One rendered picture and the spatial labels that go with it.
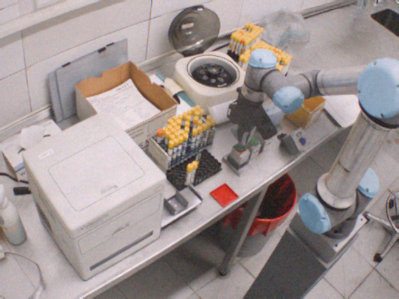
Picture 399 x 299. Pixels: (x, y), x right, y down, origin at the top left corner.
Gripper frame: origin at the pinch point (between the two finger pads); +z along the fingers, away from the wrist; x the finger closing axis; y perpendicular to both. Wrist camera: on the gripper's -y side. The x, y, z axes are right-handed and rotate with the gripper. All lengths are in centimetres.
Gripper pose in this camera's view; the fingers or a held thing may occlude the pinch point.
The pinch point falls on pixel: (244, 145)
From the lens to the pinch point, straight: 141.7
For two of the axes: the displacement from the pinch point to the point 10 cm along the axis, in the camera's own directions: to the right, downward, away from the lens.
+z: -1.4, 6.6, 7.4
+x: -7.5, 4.2, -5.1
